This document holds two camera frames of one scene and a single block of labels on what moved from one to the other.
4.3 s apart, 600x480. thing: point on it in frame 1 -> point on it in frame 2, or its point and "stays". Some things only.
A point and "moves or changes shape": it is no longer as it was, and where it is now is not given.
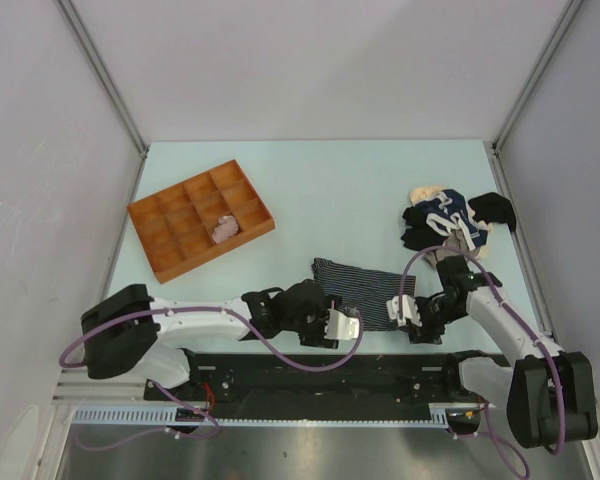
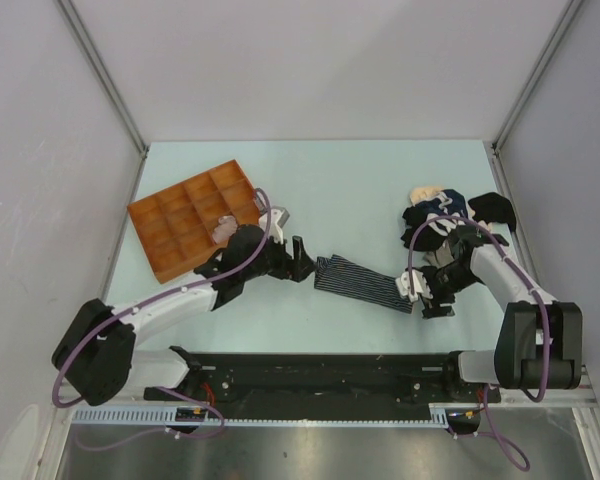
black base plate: (318, 379) stays
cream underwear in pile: (424, 192) stays
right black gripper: (423, 333) -> (432, 304)
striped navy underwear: (364, 290) moves or changes shape
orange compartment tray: (175, 225) stays
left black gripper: (317, 338) -> (297, 267)
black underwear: (494, 208) stays
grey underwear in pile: (457, 239) stays
